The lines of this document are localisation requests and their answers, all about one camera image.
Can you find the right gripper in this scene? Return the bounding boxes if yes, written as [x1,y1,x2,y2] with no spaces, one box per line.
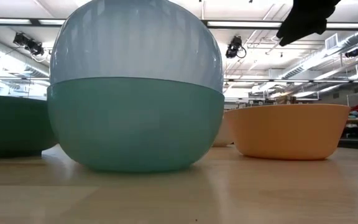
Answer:
[276,0,341,47]

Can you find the orange bowl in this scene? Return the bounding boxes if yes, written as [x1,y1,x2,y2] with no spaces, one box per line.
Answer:
[228,103,351,161]

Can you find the cream white bowl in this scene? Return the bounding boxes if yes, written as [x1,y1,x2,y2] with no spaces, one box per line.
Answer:
[212,110,236,148]

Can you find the light blue bowl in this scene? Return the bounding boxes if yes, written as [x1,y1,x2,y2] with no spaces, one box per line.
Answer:
[50,0,224,93]

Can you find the teal bowl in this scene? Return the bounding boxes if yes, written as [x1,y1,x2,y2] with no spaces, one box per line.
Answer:
[47,77,226,174]

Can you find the dark green bowl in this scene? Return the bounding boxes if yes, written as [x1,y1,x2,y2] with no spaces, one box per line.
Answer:
[0,94,58,158]

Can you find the white ceiling vent grille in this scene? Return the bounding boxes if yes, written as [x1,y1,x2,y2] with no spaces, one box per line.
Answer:
[324,33,339,50]

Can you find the long ceiling light fixture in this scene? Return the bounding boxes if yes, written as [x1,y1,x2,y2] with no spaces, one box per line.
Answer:
[0,17,65,26]
[202,20,358,30]

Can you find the black ceiling spotlight cluster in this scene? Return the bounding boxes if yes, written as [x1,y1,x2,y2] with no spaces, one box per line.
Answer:
[12,32,45,57]

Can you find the silver ventilation duct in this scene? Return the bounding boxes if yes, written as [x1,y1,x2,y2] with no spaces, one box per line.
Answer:
[280,30,358,80]
[0,32,50,78]

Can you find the black ceiling camera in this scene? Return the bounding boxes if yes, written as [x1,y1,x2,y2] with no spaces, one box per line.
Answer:
[225,35,247,59]

